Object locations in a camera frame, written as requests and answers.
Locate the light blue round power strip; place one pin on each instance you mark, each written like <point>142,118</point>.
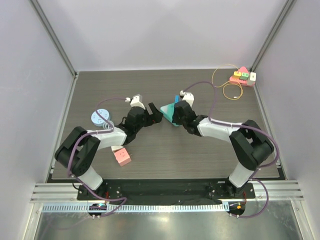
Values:
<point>99,117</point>

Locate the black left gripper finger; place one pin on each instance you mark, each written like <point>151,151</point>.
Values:
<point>157,116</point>
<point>153,108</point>

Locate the pink cube socket adapter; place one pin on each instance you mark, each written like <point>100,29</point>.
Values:
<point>122,156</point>

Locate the white cube socket adapter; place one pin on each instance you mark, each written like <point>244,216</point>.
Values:
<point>116,148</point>

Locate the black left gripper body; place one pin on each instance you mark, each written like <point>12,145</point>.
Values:
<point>147,119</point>

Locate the green charger plug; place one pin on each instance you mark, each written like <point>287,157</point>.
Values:
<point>244,76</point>

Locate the teal triangular power strip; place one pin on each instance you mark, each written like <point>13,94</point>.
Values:
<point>168,111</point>

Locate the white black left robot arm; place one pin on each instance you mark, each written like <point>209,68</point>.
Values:
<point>78,150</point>

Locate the aluminium frame post right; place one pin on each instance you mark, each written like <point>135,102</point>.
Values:
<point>280,19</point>

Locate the white charger plug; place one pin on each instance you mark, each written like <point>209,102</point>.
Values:
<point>252,77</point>

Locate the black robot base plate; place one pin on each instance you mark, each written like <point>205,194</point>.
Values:
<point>173,189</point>

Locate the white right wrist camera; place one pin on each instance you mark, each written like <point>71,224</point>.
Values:
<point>188,97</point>

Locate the pink triangular power strip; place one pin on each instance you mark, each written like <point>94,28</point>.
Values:
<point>241,82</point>

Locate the aluminium frame post left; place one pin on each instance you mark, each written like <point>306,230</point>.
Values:
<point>53,36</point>

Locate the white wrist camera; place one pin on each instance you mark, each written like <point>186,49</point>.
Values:
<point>136,101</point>
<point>188,97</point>

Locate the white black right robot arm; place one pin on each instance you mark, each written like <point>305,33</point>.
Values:
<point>251,145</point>

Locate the aluminium frame rail front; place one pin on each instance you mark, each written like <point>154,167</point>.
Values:
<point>274,190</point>

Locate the aluminium frame post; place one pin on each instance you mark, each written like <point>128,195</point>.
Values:
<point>53,36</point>
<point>280,19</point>

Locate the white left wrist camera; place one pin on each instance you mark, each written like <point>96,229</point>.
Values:
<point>136,101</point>

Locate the yellow charger plug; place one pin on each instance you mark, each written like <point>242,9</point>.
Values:
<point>237,74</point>

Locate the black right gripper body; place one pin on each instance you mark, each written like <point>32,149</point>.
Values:
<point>177,114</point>

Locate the blue plug adapter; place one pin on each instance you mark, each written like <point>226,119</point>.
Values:
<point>176,99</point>

